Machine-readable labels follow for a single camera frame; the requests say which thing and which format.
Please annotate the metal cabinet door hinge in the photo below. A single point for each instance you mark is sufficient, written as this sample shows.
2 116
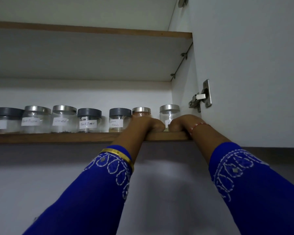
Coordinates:
204 95
183 1

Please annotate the brown wooden cabinet door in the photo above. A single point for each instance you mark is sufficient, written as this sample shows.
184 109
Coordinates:
254 70

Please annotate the red chilli powder jar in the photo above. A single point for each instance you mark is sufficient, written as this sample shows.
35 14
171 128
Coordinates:
141 111

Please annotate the black pepper jar grey lid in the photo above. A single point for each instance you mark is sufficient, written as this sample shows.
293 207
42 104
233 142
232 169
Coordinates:
89 115

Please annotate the coriander powder jar grey lid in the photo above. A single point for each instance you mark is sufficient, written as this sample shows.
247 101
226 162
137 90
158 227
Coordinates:
7 113

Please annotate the person's left hand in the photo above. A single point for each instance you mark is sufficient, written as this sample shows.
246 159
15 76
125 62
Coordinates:
147 126

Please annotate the cloves jar silver lid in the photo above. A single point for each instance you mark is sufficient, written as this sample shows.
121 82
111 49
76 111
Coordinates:
63 111

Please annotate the person's right hand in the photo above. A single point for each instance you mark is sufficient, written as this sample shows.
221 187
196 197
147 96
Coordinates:
183 122

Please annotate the white shelf with wooden edge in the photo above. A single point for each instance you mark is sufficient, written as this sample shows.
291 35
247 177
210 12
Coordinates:
88 56

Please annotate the metal shelf support peg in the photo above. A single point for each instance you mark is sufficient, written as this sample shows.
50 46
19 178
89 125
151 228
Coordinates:
173 75
184 55

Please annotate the brown wooden wall cabinet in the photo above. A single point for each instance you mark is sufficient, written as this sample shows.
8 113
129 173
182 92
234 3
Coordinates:
88 83

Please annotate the person's left forearm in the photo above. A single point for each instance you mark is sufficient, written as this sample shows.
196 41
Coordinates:
134 141

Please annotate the person's right forearm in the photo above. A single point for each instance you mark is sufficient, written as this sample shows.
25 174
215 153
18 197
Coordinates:
208 144

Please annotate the garam masala jar grey lid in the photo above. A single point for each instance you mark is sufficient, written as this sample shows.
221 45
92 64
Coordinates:
120 113

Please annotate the gold bangle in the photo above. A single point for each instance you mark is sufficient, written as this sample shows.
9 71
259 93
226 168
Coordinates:
117 155

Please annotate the green fennel jar silver lid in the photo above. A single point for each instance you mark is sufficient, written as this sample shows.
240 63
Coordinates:
169 111

